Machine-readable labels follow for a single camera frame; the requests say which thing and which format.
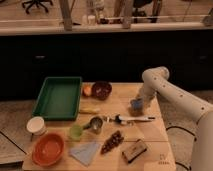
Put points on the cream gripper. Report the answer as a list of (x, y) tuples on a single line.
[(141, 112)]

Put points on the blue sponge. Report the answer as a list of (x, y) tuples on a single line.
[(136, 104)]

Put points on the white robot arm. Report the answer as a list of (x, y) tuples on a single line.
[(155, 80)]

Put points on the metal measuring cup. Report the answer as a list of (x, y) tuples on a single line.
[(95, 125)]

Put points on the green plastic cup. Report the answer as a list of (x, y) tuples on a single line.
[(75, 132)]

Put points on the white ceramic cup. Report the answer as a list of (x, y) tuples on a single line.
[(36, 125)]

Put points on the dark red bowl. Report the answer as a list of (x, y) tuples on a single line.
[(101, 90)]

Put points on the brown grape bunch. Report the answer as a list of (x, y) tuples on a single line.
[(113, 141)]

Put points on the black wooden-top box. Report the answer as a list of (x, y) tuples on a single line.
[(133, 151)]

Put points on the orange fruit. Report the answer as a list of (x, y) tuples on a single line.
[(87, 90)]

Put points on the yellow banana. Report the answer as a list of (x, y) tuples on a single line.
[(89, 110)]

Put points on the blue cloth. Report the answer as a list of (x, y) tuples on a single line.
[(85, 153)]

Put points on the green plastic tray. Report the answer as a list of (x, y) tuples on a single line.
[(59, 99)]

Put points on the wooden table leg right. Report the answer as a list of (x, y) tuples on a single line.
[(128, 6)]

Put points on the wooden table leg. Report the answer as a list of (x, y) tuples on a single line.
[(66, 15), (128, 6)]

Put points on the orange bowl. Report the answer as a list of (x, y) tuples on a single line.
[(48, 150)]

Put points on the wooden table leg left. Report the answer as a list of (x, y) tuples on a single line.
[(66, 15)]

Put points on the black office chair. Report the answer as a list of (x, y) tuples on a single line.
[(38, 3)]

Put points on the white handled brush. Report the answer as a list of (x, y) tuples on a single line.
[(127, 120)]

